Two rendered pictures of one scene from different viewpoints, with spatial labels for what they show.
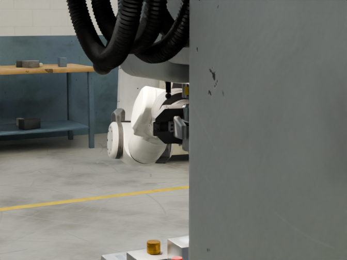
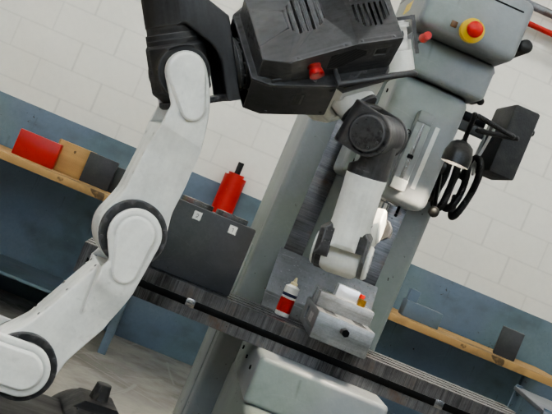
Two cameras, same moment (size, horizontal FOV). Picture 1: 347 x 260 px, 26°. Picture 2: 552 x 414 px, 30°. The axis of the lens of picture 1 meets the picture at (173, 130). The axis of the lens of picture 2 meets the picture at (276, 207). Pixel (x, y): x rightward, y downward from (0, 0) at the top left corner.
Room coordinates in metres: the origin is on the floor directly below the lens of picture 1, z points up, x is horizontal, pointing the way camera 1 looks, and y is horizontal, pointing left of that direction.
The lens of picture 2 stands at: (3.74, 0.79, 1.17)
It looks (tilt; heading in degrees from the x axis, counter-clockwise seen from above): 0 degrees down; 203
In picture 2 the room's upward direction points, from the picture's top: 23 degrees clockwise
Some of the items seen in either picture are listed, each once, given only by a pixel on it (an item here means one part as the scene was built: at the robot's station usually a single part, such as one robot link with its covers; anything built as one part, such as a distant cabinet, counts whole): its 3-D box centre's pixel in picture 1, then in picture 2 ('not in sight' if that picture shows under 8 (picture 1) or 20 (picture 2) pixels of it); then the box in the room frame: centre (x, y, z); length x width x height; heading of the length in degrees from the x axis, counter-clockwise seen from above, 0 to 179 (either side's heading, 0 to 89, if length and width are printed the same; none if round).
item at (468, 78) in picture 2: not in sight; (433, 72); (1.08, -0.06, 1.68); 0.34 x 0.24 x 0.10; 28
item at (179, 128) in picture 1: (177, 129); not in sight; (1.12, -0.01, 1.23); 0.06 x 0.02 x 0.03; 10
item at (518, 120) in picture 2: not in sight; (506, 144); (0.70, 0.12, 1.62); 0.20 x 0.09 x 0.21; 28
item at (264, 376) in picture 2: not in sight; (305, 384); (1.12, -0.04, 0.78); 0.50 x 0.35 x 0.12; 28
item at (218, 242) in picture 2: not in sight; (200, 242); (1.31, -0.39, 1.02); 0.22 x 0.12 x 0.20; 129
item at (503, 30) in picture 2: not in sight; (453, 25); (1.11, -0.04, 1.81); 0.47 x 0.26 x 0.16; 28
